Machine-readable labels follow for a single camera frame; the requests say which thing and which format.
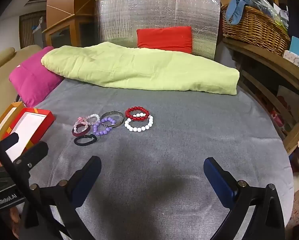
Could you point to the red cushion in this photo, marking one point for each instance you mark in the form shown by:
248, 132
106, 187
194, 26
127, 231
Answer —
164, 38

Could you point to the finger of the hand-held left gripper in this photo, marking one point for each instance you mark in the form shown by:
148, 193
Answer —
11, 140
33, 155

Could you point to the red shallow box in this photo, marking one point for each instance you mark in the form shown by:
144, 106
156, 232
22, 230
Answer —
32, 127

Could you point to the orange cardboard box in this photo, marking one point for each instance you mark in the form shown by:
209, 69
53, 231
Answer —
17, 104

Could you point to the wooden shelf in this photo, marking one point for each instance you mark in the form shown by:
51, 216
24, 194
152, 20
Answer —
264, 57

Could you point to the wicker basket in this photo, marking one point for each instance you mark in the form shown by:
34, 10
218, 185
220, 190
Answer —
254, 30

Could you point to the clear plastic wrap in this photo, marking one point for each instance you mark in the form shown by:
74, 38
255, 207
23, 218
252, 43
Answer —
264, 2

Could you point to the blue cloth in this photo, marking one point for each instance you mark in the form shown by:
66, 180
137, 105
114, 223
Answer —
237, 7

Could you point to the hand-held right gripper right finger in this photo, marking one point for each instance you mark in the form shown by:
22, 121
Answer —
218, 182

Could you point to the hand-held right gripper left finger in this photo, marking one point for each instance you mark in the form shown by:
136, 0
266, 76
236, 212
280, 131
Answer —
83, 185

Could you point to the light green folded blanket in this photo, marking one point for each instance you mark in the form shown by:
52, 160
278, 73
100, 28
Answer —
139, 67

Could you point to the silver foil insulation panel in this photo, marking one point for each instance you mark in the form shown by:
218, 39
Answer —
119, 17

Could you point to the wooden cabinet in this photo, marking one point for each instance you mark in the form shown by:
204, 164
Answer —
64, 0

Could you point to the white printed card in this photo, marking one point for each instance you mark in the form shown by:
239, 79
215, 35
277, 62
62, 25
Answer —
295, 61

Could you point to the silver bangle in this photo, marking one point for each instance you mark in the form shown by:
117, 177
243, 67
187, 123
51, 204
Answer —
112, 111

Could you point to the magenta pillow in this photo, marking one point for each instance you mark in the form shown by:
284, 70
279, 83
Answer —
34, 80

